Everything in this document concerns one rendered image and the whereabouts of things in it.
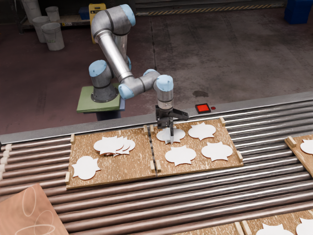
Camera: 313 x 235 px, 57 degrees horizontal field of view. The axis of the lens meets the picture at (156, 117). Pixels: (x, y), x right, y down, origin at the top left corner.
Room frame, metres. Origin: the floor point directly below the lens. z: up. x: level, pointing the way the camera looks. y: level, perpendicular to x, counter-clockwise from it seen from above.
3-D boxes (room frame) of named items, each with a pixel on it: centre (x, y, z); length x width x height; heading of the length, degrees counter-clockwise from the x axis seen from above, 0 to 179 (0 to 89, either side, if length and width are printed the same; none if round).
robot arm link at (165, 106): (1.13, -0.05, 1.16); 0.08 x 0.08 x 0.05
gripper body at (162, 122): (1.14, -0.04, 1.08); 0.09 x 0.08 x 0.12; 95
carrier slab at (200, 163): (1.07, -0.18, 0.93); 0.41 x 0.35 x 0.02; 95
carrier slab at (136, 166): (1.03, 0.24, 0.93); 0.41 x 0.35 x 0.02; 96
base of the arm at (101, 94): (1.63, 0.34, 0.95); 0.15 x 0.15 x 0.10
